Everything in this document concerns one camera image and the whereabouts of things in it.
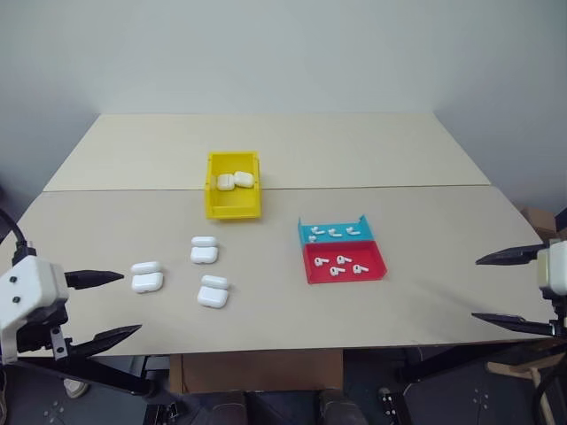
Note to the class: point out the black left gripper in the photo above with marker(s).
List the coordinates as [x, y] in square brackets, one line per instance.
[37, 329]

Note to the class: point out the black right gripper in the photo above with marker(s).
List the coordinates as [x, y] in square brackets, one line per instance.
[561, 316]

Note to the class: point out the yellow plastic bin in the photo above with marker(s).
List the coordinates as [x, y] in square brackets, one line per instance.
[212, 212]

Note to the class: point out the brown cardboard box under table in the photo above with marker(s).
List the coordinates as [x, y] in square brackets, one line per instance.
[257, 372]

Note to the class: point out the white shoe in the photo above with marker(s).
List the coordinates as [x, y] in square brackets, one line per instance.
[76, 388]

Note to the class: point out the blue earbud tray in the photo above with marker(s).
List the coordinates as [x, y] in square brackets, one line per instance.
[370, 232]

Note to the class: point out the dark rounded shape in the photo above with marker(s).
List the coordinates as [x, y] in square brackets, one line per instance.
[228, 411]
[341, 409]

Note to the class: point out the red earbud tray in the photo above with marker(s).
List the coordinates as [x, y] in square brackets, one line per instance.
[350, 279]

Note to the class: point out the black strip with white dots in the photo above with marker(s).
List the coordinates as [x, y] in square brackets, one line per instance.
[387, 404]

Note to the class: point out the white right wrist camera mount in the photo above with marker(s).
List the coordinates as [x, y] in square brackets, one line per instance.
[553, 265]

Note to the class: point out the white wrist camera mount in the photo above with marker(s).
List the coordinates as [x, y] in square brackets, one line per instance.
[31, 283]
[553, 265]

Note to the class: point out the black table leg frame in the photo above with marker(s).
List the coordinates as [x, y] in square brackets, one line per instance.
[460, 360]
[102, 376]

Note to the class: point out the brown cardboard box by wall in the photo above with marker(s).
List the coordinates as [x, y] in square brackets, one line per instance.
[540, 221]

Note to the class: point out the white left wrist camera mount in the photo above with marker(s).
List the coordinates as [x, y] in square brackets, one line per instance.
[31, 283]

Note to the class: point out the tan wooden frame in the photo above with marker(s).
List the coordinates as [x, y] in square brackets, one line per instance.
[514, 368]

